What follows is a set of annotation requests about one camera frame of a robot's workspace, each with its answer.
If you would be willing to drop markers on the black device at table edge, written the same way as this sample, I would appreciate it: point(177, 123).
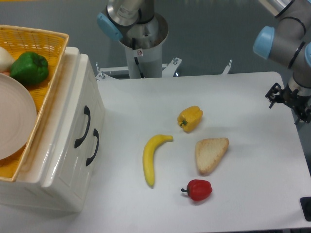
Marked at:
point(306, 207)

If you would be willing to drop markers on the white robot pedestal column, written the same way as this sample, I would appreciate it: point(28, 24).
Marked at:
point(143, 48)

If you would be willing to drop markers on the yellow banana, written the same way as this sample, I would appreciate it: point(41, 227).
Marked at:
point(148, 156)

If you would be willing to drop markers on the white drawer cabinet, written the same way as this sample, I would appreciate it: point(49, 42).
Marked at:
point(28, 189)

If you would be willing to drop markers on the red bell pepper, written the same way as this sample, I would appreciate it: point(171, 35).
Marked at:
point(198, 190)

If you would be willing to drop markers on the white drawer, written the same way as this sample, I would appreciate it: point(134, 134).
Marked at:
point(86, 141)
point(62, 165)

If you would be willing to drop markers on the triangular toast slice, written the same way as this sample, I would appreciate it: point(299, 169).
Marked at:
point(209, 152)

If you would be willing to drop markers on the yellow bell pepper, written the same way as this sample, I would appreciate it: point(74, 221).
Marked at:
point(190, 118)

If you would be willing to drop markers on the white onion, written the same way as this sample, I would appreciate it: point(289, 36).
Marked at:
point(6, 60)

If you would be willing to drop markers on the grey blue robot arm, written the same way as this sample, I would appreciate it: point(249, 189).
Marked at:
point(282, 44)

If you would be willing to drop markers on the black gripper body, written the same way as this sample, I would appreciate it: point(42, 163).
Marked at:
point(296, 97)

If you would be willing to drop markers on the green bell pepper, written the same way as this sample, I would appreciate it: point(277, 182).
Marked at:
point(30, 68)

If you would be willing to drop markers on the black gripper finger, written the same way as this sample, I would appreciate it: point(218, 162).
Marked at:
point(302, 113)
point(274, 95)

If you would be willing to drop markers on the white metal base frame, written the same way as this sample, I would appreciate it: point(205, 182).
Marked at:
point(168, 70)

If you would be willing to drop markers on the beige round plate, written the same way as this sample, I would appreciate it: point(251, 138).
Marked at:
point(17, 116)

